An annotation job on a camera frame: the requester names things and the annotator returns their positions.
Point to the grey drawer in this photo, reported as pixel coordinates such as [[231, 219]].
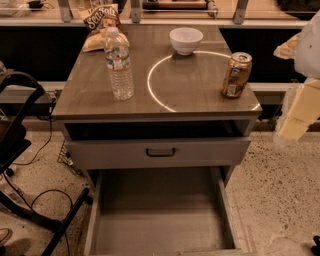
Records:
[[161, 212], [124, 154]]

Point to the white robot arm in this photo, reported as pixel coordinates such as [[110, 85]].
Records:
[[301, 106]]

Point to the grey wooden drawer cabinet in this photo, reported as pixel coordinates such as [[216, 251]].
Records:
[[175, 97]]

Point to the grey top drawer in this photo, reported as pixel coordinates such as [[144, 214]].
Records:
[[124, 154]]

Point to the clear plastic water bottle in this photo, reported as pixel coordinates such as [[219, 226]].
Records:
[[118, 64]]

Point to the gold soda can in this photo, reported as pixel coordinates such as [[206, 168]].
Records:
[[237, 74]]

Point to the white ceramic bowl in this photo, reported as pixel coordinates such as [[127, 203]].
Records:
[[185, 40]]

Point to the brown chip bag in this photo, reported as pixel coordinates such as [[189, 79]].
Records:
[[98, 20]]

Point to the black object floor corner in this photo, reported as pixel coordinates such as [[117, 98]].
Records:
[[316, 248]]

